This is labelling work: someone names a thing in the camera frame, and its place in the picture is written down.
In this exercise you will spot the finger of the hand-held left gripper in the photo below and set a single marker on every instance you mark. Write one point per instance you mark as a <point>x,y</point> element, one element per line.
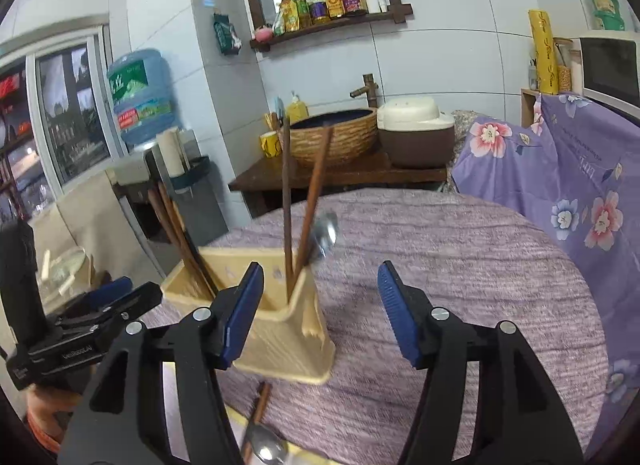
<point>135,301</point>
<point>111,292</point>

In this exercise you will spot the bronze faucet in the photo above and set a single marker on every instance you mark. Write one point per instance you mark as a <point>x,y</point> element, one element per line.
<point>367,90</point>

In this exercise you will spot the yellow seasoning packet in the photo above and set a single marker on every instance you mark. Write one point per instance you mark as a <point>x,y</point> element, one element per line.
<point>289,15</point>

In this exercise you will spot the small green capped bottle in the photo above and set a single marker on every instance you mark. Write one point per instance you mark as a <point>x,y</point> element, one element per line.
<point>301,9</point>

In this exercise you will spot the cooking oil bottle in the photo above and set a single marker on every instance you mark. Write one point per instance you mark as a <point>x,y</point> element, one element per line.
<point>317,2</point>

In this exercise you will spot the purple grey tablecloth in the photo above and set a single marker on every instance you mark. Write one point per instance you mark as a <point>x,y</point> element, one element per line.
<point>450,265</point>

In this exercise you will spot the purple floral cloth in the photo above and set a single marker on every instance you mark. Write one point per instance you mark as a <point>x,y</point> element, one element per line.
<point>575,185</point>

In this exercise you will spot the dark teal cup holder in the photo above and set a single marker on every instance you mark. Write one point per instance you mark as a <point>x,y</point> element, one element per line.
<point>192,172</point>

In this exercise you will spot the green hanging packet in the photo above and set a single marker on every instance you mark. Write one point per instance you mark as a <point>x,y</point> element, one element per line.
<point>225,35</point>

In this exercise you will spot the beige plastic utensil holder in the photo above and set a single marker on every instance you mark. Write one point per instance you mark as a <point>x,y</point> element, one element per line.
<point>285,340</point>

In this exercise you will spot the yellow dish soap bottle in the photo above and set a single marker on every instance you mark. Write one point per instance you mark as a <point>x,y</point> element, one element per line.
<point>297,110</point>

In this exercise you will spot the person's left hand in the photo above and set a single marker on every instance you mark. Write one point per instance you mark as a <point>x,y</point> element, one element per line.
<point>50,412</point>

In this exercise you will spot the yellow mug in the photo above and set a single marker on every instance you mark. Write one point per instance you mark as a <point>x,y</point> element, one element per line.
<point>270,145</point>

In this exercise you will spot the beige cover cloth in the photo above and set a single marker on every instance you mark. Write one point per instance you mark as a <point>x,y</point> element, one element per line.
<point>100,225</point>

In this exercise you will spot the pink small container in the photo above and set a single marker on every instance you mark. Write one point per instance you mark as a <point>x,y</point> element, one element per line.
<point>263,34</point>

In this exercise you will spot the green instant noodle bowl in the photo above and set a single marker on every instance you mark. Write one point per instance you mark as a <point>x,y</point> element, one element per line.
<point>605,2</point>
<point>610,21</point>

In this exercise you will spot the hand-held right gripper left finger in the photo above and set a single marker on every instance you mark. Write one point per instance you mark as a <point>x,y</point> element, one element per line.
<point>245,315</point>

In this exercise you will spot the woven pattern wash basin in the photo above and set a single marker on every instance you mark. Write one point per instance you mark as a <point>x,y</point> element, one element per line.
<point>340,140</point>

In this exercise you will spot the glass window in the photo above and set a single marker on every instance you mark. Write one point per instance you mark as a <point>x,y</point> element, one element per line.
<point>65,125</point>

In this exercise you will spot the white microwave oven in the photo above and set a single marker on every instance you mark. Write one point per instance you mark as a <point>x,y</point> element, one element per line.
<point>607,67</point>

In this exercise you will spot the dark wooden counter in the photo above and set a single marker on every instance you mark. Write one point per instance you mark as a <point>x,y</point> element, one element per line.
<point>350,175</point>

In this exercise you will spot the brown white rice cooker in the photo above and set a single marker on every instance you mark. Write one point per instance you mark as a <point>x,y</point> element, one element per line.
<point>417,135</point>

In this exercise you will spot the yellow wrap roll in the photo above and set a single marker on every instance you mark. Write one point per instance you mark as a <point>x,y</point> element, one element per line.
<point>544,52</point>

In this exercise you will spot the brown wooden chopstick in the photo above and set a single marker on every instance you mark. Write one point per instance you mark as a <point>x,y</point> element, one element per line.
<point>172,235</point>
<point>315,195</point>
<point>197,260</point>
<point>184,235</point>

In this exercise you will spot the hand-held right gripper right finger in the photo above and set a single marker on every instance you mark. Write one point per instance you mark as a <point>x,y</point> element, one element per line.
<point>397,315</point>

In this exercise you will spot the small wooden box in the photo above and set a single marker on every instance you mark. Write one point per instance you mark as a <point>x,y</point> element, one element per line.
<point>529,107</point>

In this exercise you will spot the blue water jug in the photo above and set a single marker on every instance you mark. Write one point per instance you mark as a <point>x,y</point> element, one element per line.
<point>142,100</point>

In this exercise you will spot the grey water dispenser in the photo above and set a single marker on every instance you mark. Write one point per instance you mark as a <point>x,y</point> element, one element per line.
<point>205,215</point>

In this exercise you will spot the glass jar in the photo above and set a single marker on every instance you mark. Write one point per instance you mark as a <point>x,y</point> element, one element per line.
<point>563,70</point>

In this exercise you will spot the blue plastic tool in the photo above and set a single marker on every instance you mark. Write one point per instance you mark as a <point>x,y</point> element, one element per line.
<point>279,111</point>

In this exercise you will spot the stack of white paper cups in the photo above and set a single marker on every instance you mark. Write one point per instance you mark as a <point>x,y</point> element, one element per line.
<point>170,152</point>

